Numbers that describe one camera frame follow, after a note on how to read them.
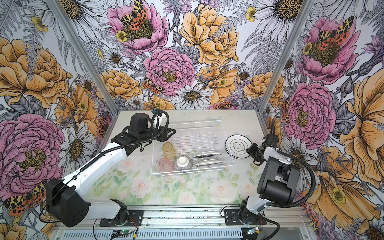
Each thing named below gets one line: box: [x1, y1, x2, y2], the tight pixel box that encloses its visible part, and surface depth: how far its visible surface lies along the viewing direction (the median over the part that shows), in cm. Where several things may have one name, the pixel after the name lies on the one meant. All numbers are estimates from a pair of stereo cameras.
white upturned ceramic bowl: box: [174, 155, 193, 171], surface depth 88 cm
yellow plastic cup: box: [162, 142, 177, 162], surface depth 90 cm
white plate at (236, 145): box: [224, 134, 253, 159], surface depth 101 cm
